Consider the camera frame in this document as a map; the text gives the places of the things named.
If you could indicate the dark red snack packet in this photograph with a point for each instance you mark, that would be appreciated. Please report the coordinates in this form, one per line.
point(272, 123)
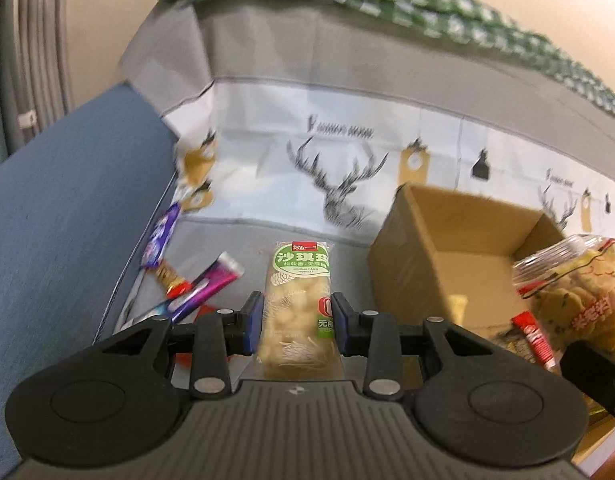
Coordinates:
point(183, 359)

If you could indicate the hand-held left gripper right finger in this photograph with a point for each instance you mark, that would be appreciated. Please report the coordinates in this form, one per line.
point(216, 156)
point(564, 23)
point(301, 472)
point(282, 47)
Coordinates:
point(341, 322)

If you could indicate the red white snack packet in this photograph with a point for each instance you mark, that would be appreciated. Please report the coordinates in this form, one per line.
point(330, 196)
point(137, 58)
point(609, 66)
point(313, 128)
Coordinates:
point(535, 342)

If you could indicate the clear bag of cookies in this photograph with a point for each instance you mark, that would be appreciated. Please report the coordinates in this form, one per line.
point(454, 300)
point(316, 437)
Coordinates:
point(582, 300)

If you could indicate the purple snack packet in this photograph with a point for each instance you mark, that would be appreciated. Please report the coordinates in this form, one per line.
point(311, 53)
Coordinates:
point(160, 237)

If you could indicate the brown cardboard box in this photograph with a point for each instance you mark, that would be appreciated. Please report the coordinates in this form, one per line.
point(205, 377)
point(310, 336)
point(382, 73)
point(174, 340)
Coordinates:
point(467, 270)

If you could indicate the purple silver long packet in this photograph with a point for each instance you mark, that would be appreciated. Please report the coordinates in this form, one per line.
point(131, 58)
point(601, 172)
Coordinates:
point(207, 285)

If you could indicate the grey curtain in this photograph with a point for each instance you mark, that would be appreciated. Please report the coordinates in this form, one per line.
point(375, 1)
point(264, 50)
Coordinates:
point(32, 35)

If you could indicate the grey deer print blanket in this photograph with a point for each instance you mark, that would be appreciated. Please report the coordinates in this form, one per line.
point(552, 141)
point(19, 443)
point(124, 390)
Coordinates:
point(337, 60)

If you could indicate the green white pastry packet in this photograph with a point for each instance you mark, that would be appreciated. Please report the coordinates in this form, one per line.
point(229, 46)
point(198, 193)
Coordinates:
point(297, 310)

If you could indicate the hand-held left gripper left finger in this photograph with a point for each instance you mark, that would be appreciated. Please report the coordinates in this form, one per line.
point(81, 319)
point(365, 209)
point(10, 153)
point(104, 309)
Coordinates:
point(252, 321)

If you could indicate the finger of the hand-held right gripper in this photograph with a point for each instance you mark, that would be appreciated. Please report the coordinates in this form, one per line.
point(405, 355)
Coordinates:
point(597, 372)

